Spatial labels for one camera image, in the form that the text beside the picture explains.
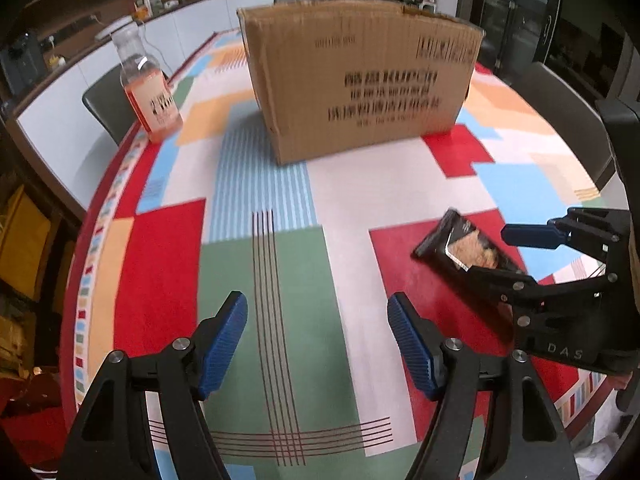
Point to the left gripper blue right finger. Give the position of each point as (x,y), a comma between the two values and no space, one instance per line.
(420,345)

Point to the pink drink bottle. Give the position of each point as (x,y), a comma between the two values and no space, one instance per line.
(145,85)

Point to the grey chair right near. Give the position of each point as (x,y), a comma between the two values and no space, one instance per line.
(573,119)

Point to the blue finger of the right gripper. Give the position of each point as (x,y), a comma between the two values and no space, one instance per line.
(542,236)

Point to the black glass sliding door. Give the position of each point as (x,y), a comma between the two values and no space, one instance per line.
(517,33)

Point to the grey chair far left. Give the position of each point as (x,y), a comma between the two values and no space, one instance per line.
(106,101)

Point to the grey chair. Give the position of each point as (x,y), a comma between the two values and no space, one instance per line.
(573,119)
(106,101)

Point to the colourful patterned tablecloth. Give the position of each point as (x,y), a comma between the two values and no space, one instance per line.
(317,388)

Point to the black coffee machine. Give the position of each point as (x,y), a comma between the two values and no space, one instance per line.
(22,63)

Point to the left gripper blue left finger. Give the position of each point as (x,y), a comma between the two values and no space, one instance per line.
(216,340)

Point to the dark brown cracker packet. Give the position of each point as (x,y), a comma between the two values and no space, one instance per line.
(464,254)

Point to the brown cardboard box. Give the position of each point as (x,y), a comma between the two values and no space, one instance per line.
(333,75)

